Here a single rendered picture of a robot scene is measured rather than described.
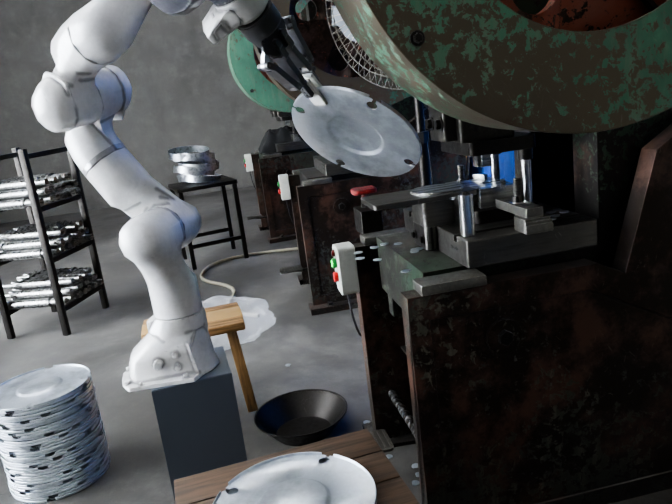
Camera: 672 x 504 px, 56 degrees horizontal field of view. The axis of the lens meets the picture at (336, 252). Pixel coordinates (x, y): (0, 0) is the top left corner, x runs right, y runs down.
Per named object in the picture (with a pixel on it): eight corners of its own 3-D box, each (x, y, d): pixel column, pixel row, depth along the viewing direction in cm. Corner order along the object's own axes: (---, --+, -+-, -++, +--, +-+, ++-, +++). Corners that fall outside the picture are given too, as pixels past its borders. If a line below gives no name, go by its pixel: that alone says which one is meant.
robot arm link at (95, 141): (78, 184, 141) (26, 121, 140) (133, 157, 153) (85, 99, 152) (111, 138, 128) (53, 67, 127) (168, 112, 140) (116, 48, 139)
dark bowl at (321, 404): (261, 466, 188) (257, 445, 186) (254, 418, 216) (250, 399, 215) (359, 444, 192) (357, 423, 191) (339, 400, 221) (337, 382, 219)
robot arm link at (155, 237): (128, 333, 137) (103, 221, 131) (168, 303, 154) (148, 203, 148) (175, 331, 134) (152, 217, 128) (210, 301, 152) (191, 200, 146)
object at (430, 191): (380, 261, 145) (373, 203, 142) (365, 248, 159) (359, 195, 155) (482, 243, 149) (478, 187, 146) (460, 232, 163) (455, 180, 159)
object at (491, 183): (481, 208, 147) (479, 189, 146) (456, 199, 161) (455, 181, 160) (517, 202, 148) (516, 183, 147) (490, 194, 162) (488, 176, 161)
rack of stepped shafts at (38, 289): (76, 335, 324) (31, 148, 300) (-4, 340, 332) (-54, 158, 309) (116, 306, 365) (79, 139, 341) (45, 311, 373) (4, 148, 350)
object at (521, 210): (526, 235, 131) (524, 185, 128) (491, 220, 147) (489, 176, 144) (553, 230, 132) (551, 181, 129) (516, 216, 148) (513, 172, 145)
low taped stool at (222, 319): (159, 434, 214) (139, 342, 206) (160, 403, 237) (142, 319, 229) (260, 411, 222) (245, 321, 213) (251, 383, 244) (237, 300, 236)
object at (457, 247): (468, 269, 133) (466, 241, 132) (404, 229, 176) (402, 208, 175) (599, 245, 138) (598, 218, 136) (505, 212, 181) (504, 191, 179)
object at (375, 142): (394, 192, 149) (395, 189, 149) (442, 133, 122) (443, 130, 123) (281, 139, 147) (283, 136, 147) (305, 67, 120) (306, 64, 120)
